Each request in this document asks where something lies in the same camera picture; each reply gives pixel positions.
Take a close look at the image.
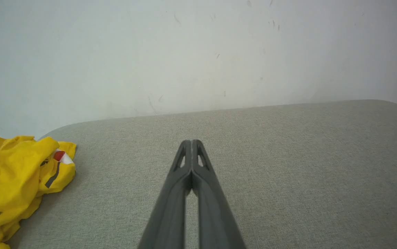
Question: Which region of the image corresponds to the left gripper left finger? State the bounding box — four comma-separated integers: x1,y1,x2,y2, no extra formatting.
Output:
138,140,192,249

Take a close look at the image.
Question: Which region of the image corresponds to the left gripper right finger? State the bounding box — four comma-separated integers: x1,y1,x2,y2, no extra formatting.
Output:
192,140,246,249

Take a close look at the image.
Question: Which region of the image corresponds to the yellow garment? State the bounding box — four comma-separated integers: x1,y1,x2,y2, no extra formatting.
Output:
0,130,77,249

